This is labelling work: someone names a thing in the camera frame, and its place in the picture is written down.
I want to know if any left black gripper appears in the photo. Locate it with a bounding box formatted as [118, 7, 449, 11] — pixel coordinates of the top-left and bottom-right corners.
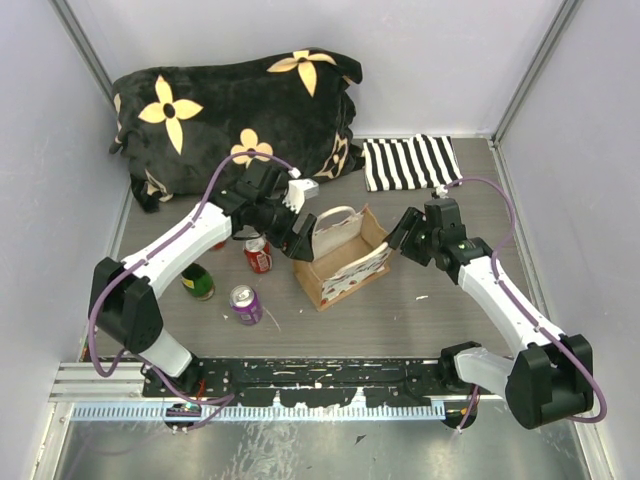
[255, 195, 317, 262]

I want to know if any brown canvas tote bag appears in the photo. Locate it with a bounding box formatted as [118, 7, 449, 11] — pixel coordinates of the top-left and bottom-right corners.
[293, 206, 393, 311]

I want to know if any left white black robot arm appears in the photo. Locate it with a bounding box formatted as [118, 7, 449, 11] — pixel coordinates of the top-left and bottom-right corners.
[88, 161, 319, 396]

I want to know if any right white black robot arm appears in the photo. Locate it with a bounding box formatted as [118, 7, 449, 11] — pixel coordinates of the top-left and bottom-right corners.
[386, 198, 597, 429]

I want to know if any red cola can middle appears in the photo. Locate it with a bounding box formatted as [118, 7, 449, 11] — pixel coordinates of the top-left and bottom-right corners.
[243, 236, 272, 274]

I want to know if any purple soda can front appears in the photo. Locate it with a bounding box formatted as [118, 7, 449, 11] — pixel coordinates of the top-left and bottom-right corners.
[229, 285, 263, 326]

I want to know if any black white striped cloth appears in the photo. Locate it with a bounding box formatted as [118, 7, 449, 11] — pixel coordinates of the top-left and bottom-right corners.
[362, 134, 462, 192]

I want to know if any green glass bottle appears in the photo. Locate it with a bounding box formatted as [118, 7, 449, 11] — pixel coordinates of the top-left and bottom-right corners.
[181, 263, 215, 301]

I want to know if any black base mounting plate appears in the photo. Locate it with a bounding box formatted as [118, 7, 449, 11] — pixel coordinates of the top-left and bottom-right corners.
[171, 358, 473, 408]

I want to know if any black floral plush blanket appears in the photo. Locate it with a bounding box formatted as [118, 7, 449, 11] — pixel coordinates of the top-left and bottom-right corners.
[110, 48, 364, 213]

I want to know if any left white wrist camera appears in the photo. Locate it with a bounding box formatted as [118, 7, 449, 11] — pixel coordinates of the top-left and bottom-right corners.
[282, 168, 319, 214]

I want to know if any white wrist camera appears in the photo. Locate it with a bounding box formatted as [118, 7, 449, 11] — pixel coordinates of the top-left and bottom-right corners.
[432, 185, 449, 199]
[282, 168, 319, 214]

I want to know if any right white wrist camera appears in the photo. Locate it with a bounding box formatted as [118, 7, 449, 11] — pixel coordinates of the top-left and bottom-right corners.
[432, 185, 449, 199]

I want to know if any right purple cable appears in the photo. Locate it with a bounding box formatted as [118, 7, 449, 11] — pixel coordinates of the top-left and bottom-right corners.
[439, 177, 609, 431]

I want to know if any purple cable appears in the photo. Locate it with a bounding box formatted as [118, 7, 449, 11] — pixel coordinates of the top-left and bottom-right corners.
[87, 152, 301, 432]
[439, 177, 609, 431]

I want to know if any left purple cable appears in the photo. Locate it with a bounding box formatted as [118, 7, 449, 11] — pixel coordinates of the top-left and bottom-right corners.
[87, 152, 301, 432]

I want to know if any slotted cable duct rail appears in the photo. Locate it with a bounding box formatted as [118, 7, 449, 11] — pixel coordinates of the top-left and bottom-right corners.
[70, 401, 446, 422]

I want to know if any right aluminium frame post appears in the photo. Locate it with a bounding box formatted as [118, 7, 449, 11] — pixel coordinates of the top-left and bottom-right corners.
[490, 0, 582, 148]

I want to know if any aluminium frame post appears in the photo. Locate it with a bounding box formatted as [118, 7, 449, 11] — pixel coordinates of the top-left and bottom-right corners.
[490, 0, 582, 148]
[49, 0, 112, 103]

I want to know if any left aluminium frame post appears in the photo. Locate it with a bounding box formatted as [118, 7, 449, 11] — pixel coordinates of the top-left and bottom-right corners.
[49, 0, 112, 103]

